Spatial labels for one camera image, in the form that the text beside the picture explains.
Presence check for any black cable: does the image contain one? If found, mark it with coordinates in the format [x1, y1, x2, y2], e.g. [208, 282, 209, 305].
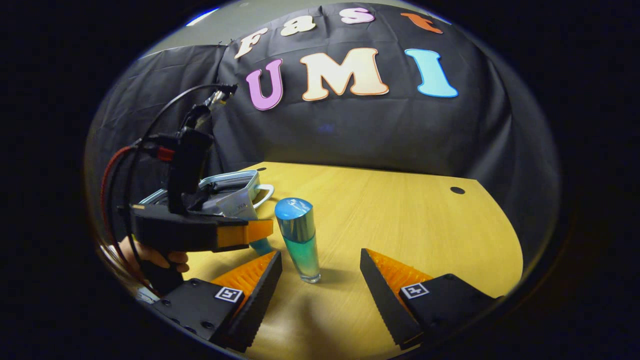
[122, 83, 239, 251]

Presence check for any light blue suitcase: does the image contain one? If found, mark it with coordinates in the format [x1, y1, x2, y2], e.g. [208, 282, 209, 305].
[139, 169, 275, 222]

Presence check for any red cable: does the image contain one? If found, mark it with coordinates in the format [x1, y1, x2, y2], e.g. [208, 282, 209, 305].
[100, 145, 176, 236]

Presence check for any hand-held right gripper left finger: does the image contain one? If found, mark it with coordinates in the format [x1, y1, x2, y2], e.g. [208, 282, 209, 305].
[150, 250, 283, 353]

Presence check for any blue skin care bottle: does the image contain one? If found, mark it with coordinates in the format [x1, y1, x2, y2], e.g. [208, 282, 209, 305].
[274, 197, 322, 284]

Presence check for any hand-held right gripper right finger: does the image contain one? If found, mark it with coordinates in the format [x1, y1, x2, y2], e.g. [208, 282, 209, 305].
[360, 248, 503, 351]

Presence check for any small blue skin care tube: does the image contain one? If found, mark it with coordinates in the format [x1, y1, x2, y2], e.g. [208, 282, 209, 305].
[249, 237, 275, 256]

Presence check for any black backdrop cloth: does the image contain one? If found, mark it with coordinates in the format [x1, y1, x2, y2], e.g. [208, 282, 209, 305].
[87, 2, 561, 266]

